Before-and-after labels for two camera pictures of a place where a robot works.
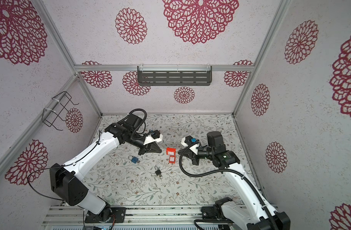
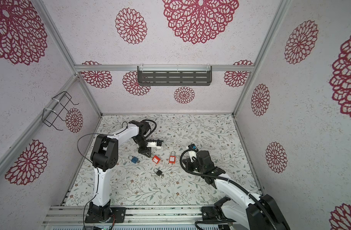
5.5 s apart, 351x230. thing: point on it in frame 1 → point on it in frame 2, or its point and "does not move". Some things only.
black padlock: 157,171 does not move
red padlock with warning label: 171,151 → 156,159
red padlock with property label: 172,159 does not move
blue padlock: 134,159 does not move
